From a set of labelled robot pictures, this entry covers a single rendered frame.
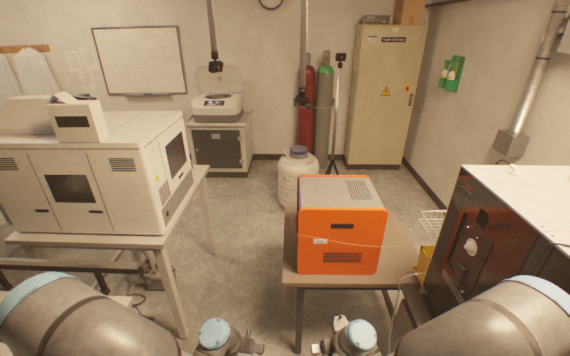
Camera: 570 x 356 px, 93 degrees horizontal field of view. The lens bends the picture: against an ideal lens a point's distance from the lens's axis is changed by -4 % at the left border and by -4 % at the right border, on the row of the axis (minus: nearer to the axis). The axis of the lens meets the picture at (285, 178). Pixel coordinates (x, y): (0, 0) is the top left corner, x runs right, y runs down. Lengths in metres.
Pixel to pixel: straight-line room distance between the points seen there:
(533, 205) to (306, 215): 0.83
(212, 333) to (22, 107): 1.52
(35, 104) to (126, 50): 2.92
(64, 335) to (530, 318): 0.59
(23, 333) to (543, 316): 0.69
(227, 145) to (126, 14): 2.19
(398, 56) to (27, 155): 3.69
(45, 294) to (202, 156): 3.57
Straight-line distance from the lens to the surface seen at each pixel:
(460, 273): 1.27
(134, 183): 1.53
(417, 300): 1.59
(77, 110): 1.51
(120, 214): 1.68
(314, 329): 2.28
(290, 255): 1.72
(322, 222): 1.39
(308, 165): 3.00
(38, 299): 0.54
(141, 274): 2.61
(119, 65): 4.84
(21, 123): 1.93
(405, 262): 1.81
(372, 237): 1.49
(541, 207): 1.09
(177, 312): 2.08
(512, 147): 2.70
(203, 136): 3.89
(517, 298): 0.53
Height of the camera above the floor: 1.89
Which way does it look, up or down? 28 degrees down
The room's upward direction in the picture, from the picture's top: straight up
